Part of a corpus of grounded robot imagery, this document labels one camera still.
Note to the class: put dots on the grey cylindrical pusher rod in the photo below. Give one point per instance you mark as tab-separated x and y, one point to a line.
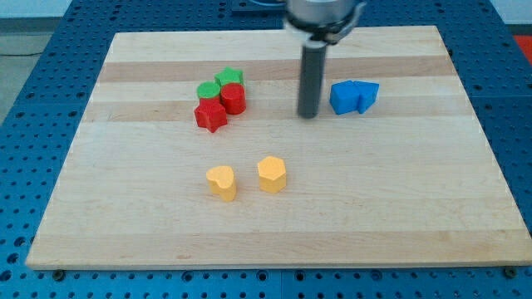
310	81

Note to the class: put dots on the yellow hexagon block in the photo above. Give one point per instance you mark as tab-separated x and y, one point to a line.
272	174

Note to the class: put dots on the blue cube block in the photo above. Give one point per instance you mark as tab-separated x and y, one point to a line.
344	97

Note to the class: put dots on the blue pentagon block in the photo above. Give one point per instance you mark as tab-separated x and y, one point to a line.
368	94

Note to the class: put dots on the green star block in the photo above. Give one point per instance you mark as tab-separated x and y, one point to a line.
229	75

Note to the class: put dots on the red cylinder block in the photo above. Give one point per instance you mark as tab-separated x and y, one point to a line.
233	98

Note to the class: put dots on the green cylinder block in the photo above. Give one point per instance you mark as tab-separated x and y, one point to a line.
208	91

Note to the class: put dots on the red star block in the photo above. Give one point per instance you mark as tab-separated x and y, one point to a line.
211	115

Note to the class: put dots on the yellow heart block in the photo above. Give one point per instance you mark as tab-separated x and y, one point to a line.
222	182

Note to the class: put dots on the light wooden board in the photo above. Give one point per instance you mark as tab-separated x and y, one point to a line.
190	154

